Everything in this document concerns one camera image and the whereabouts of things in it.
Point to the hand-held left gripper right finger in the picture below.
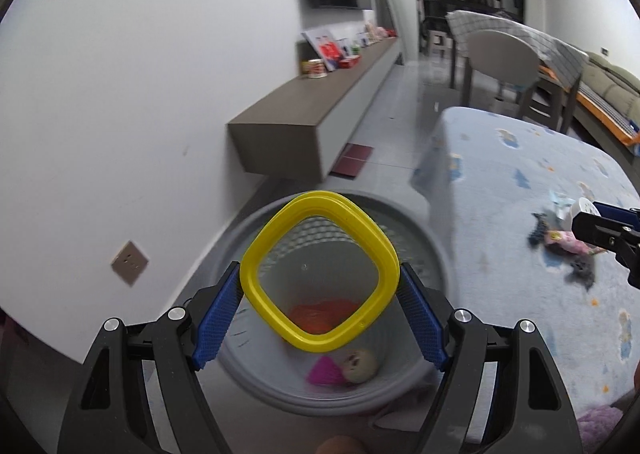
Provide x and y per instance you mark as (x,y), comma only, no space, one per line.
(425,324)

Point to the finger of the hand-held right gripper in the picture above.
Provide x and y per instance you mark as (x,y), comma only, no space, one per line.
(595,231)
(617,212)

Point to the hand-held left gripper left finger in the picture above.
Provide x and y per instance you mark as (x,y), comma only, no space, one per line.
(217,324)

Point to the small white round cup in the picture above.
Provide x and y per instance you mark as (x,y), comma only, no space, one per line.
(580,209)

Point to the yellow plastic container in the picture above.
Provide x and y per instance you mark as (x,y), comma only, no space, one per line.
(260,294)

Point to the tan fuzzy ball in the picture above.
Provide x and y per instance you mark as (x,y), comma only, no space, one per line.
(359,366)

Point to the grey perforated waste basket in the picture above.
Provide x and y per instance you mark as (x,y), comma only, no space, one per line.
(400,229)

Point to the red plastic bag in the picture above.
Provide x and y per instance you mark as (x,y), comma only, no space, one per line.
(320,316)

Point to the pink shuttlecock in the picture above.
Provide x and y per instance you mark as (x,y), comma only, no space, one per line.
(325,373)

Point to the pink snack wrapper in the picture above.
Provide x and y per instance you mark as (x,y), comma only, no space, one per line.
(562,239)

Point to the black knobbly toy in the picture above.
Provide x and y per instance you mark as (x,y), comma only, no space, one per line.
(539,229)

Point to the checkered orange-edged sofa cover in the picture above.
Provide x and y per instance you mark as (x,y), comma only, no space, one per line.
(607,106)

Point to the grey stool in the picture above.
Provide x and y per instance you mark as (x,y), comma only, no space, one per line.
(542,101)
(440,43)

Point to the green grey sofa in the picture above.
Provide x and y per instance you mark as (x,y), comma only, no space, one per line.
(615,76)

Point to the pink fluffy cloth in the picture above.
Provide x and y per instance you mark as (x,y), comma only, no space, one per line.
(602,431)

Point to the dark red floor scale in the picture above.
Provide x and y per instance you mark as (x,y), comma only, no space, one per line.
(352,159)

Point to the beige round-back chair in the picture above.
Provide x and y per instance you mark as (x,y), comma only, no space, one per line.
(500,56)

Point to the checkered tablecloth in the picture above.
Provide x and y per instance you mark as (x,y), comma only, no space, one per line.
(520,26)

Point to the floating brown grey cabinet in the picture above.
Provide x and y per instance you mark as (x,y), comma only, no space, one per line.
(310,108)

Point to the red flat box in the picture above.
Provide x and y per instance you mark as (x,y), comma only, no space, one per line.
(349,62)

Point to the orange patterned paper cup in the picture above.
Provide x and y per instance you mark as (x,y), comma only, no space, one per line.
(313,68)

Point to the pink ornaments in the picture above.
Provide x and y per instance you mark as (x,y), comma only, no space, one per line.
(382,32)

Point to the brown wall socket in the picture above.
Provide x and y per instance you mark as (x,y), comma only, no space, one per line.
(130,263)

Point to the small photo frame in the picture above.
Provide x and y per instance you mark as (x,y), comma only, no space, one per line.
(343,47)

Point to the large photo frame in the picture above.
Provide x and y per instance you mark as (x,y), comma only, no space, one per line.
(325,48)

